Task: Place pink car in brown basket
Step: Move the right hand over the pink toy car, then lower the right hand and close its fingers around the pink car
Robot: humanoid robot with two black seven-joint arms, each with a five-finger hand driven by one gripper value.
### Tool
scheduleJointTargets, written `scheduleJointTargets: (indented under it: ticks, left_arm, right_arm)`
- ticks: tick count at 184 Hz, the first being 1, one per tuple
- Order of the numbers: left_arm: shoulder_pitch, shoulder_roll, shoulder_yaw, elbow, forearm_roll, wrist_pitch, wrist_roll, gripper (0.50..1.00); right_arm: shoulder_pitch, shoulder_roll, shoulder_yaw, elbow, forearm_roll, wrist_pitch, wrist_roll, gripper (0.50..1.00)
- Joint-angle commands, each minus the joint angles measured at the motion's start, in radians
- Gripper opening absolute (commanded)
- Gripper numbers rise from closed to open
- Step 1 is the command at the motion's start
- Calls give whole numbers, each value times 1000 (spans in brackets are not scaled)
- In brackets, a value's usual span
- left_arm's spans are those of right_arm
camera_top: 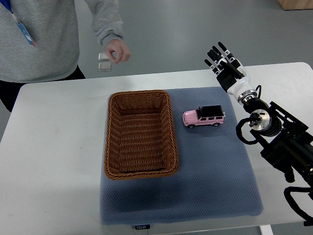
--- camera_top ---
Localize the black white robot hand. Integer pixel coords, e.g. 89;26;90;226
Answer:
204;42;257;104

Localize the person's bare hand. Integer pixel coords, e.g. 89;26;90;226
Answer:
105;39;131;65

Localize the grey sweatshirt sleeve forearm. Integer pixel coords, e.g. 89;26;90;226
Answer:
85;0;124;47

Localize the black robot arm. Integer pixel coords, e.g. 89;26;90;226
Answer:
236;97;313;186

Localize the pink toy car black roof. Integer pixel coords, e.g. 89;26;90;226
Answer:
182;105;225;129

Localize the brown woven wicker basket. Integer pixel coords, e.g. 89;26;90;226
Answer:
104;90;179;180

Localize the upper metal floor plate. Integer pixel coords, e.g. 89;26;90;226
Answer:
98;52;110;61

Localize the metal floor plate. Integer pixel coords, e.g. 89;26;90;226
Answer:
98;52;110;61
98;61;112;71

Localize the lower metal floor plate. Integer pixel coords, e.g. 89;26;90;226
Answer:
98;61;112;71

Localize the grey sweatshirt torso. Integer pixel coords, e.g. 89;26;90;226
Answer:
0;0;79;83

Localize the wooden box corner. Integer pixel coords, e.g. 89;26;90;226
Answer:
278;0;313;10

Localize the blue grey fabric mat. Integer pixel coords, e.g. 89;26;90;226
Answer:
100;87;263;225

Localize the black cable loop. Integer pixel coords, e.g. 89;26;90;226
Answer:
235;117;260;145

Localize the blue lanyard badge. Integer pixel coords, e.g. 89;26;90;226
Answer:
0;0;37;47

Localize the black lower cable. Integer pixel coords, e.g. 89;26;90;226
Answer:
283;186;313;226

